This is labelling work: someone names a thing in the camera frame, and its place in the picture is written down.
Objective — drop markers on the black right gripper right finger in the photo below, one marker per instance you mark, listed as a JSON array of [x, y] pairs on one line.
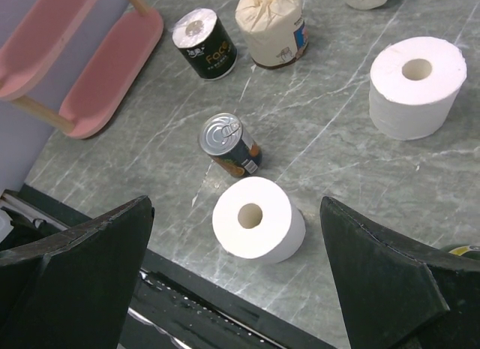
[[394, 291]]

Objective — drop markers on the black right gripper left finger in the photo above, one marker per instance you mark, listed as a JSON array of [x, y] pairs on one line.
[[73, 289]]

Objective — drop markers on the white toilet roll front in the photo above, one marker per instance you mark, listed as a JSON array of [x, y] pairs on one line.
[[254, 219]]

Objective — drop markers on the white toilet roll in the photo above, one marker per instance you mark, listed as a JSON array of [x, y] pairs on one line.
[[413, 85], [254, 219]]

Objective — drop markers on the pink three-tier shelf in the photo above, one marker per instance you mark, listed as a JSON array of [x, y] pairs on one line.
[[42, 35]]

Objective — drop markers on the green glass bottle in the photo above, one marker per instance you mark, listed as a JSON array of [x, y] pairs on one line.
[[463, 250]]

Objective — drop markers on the tin can orange label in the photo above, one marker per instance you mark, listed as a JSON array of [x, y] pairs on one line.
[[224, 138]]

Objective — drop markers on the beige wrapped roll centre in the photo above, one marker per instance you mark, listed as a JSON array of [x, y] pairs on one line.
[[274, 31]]

